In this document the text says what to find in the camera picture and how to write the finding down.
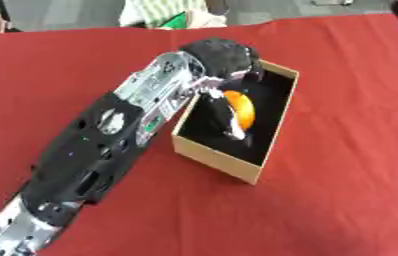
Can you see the orange toy fruit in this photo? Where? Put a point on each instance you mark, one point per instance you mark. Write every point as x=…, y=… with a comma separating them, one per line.
x=243, y=108

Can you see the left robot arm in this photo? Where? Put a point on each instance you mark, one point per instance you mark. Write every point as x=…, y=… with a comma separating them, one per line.
x=91, y=143

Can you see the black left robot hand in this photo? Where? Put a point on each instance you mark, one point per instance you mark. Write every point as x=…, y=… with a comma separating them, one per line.
x=226, y=58

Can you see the tan cardboard box black inside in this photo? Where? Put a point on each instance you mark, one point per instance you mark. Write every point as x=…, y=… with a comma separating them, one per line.
x=231, y=146

